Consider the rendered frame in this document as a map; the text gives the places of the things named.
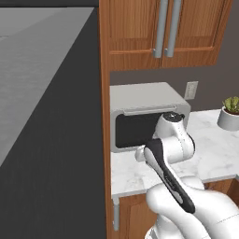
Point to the green plant in white pot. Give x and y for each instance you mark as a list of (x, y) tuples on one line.
[(228, 119)]

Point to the wooden base cupboard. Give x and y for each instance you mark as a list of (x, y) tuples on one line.
[(133, 217)]

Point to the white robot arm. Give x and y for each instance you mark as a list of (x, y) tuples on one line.
[(183, 205)]

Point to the white wall socket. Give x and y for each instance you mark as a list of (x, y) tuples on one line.
[(191, 90)]

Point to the grey fridge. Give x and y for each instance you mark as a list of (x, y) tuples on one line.
[(46, 140)]

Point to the grey toaster oven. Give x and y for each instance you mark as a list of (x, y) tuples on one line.
[(140, 96)]

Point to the tall wooden side panel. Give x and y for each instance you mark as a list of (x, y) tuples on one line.
[(105, 93)]

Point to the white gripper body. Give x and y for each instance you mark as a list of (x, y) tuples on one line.
[(140, 154)]

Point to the black toaster oven door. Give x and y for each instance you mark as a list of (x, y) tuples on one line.
[(133, 130)]

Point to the wooden wall cupboard door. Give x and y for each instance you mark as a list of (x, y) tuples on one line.
[(199, 28), (133, 28)]

